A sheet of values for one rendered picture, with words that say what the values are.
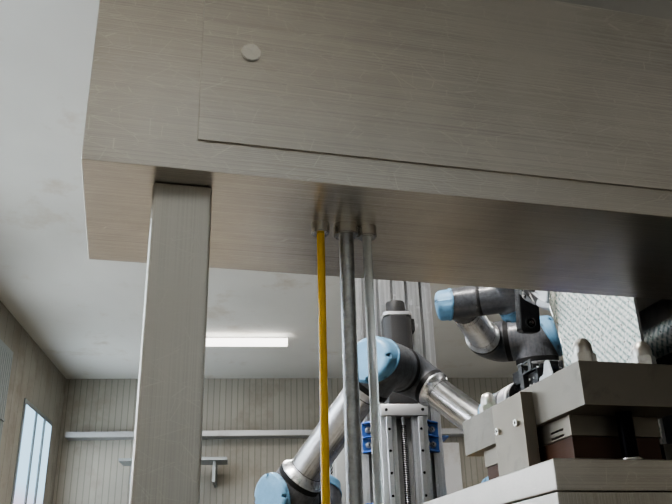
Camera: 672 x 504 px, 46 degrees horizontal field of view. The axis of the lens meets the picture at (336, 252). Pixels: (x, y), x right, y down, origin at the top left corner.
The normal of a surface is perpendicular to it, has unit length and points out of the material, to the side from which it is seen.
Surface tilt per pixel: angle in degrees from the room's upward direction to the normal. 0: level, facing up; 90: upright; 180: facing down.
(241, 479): 90
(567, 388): 90
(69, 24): 180
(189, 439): 90
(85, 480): 90
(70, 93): 180
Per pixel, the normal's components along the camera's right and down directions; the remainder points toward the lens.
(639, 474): 0.25, -0.40
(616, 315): -0.97, -0.07
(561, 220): 0.03, 0.91
